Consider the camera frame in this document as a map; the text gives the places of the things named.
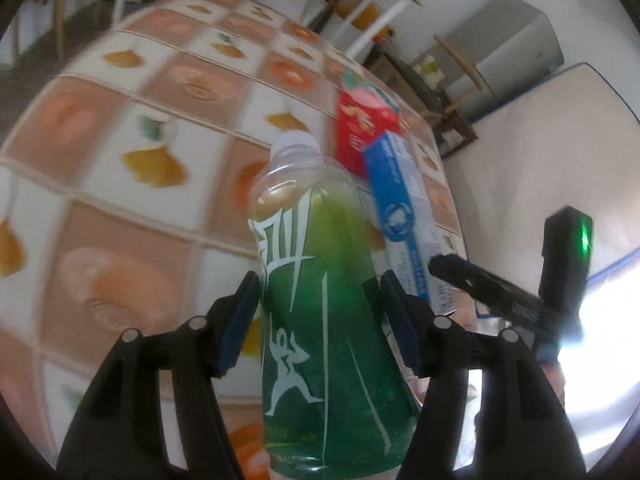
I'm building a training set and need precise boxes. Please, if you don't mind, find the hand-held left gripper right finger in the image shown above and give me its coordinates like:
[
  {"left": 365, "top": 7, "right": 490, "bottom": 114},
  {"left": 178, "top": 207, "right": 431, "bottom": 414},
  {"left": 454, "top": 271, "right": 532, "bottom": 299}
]
[{"left": 380, "top": 270, "right": 586, "bottom": 480}]

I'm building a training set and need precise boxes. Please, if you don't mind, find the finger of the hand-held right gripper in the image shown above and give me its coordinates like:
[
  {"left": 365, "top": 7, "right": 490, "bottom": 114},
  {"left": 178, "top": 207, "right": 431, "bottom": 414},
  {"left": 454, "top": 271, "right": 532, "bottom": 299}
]
[{"left": 429, "top": 254, "right": 546, "bottom": 321}]

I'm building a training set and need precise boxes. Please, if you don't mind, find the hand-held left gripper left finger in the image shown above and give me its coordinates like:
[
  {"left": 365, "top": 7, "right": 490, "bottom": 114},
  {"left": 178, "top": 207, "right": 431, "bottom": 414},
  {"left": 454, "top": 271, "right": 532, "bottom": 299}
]
[{"left": 56, "top": 270, "right": 262, "bottom": 480}]

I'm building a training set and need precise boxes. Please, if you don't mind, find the green drink bottle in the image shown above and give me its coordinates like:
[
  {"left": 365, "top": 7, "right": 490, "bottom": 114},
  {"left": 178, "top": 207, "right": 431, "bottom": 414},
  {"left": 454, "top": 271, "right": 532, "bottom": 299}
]
[{"left": 247, "top": 131, "right": 423, "bottom": 480}]

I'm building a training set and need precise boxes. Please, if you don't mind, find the blue cardboard box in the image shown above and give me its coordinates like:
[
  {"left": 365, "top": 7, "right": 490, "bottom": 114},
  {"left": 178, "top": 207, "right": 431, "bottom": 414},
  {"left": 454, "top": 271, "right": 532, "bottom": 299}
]
[{"left": 361, "top": 130, "right": 463, "bottom": 318}]

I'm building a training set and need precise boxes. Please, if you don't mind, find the patterned tablecloth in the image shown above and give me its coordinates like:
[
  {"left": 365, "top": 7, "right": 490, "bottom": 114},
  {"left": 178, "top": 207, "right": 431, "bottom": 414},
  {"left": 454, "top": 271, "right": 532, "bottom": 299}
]
[{"left": 0, "top": 0, "right": 468, "bottom": 480}]

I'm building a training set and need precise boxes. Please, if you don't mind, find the red snack packet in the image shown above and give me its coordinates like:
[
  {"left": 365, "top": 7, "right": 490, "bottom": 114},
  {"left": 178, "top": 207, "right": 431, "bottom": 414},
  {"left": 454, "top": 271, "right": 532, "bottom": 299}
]
[{"left": 334, "top": 72, "right": 405, "bottom": 176}]

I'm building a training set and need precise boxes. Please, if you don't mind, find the white green packet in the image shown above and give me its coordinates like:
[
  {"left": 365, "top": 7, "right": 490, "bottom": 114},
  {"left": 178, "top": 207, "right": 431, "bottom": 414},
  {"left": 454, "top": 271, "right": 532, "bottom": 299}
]
[{"left": 415, "top": 52, "right": 446, "bottom": 88}]

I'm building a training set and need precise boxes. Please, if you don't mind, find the wooden chair with black seat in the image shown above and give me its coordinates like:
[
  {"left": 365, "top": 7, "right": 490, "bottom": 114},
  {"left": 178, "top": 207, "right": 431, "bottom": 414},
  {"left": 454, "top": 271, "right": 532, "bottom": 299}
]
[{"left": 395, "top": 35, "right": 488, "bottom": 126}]

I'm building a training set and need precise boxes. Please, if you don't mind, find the grey refrigerator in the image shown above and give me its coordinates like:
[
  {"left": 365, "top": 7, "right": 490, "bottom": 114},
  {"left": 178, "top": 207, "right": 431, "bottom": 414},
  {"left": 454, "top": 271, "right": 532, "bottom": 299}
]
[{"left": 442, "top": 0, "right": 566, "bottom": 106}]

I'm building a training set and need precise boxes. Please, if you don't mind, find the large yellow bag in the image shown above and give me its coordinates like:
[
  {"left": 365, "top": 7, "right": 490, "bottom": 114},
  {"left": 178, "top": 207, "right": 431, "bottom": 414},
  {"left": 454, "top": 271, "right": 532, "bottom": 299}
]
[{"left": 332, "top": 0, "right": 381, "bottom": 31}]

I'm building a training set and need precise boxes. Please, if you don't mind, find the wooden stool with dark seat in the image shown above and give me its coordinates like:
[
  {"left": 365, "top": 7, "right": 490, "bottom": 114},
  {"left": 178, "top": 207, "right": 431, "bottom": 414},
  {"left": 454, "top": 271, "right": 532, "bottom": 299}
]
[{"left": 10, "top": 0, "right": 108, "bottom": 61}]

